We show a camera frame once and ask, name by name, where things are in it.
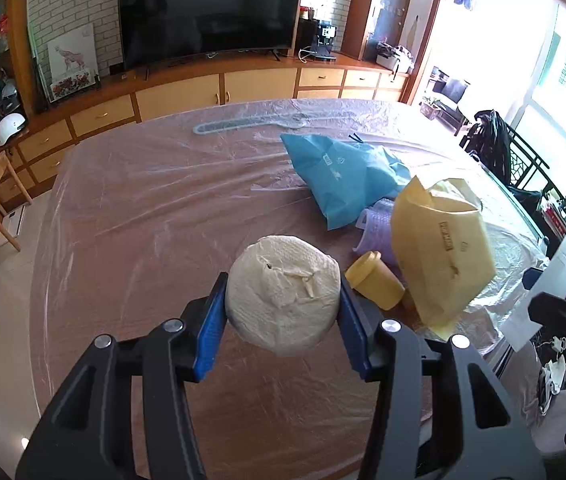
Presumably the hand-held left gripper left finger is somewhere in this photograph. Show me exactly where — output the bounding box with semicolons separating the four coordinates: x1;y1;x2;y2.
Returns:
15;272;228;480

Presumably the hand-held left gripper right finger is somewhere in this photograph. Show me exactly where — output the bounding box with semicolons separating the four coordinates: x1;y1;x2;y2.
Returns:
338;277;546;480

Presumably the white paper sheet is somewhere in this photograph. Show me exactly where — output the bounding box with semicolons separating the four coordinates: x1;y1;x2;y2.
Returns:
500;234;566;352

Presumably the yellow plastic cup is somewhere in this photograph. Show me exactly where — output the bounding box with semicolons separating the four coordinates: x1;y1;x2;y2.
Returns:
345;251;406;311

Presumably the white paper towel ball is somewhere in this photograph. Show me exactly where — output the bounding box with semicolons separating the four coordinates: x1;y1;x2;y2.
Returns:
225;235;342;358

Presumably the yellow paper bag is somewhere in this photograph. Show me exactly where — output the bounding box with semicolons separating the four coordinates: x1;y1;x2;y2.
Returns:
392;175;497;338

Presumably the blue plastic bag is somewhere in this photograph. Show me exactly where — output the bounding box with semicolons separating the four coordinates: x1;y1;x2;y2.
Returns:
280;132;414;231

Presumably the black chair with jacket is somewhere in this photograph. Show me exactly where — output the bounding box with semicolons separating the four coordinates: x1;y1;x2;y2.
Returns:
463;109;551;196

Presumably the dark sofa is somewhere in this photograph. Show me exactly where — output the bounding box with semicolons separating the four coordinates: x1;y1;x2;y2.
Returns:
430;66;471;133

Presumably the long grey flat tool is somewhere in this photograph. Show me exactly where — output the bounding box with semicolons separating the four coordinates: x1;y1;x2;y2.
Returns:
193;112;308;136

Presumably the white basket with clothes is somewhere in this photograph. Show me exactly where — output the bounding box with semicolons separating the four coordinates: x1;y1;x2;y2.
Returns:
375;42;414;73

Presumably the white helmet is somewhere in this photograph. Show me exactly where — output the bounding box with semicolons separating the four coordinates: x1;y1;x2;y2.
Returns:
0;112;28;145

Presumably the black coffee machine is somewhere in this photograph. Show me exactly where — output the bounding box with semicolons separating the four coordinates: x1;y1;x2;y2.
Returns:
308;19;338;62

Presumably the animal painting canvas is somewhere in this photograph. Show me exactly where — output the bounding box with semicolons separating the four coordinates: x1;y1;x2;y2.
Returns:
47;23;100;103

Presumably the black curved television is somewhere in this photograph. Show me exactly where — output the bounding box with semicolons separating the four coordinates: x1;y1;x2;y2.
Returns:
117;0;305;72

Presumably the wooden wall cabinet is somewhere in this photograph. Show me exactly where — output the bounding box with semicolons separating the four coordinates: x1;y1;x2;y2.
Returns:
0;0;414;211

